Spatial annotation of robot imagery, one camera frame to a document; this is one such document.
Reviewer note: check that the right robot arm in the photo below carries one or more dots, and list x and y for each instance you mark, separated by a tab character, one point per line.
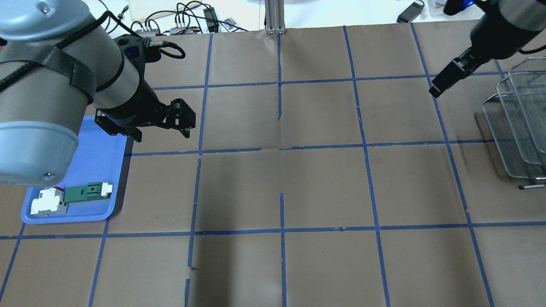
504	29

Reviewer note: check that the white circuit breaker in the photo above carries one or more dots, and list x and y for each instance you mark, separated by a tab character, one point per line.
49	201

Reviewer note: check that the black power brick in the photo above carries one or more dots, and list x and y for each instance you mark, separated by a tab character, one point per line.
411	12

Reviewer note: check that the black power adapter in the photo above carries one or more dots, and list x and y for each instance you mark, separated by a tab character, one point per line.
213	25

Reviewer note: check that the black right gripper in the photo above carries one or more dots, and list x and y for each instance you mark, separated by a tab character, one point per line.
496	41

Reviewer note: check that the metal wire mesh shelf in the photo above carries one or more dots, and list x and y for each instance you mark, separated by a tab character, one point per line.
516	118

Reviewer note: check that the green terminal block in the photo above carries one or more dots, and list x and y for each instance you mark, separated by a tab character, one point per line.
91	192

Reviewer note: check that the blue plastic tray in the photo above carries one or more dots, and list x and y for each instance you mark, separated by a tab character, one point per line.
99	157

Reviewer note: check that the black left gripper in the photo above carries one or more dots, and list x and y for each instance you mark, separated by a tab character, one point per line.
137	106

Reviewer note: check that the aluminium frame post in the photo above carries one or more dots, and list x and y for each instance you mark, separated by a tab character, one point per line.
275	17

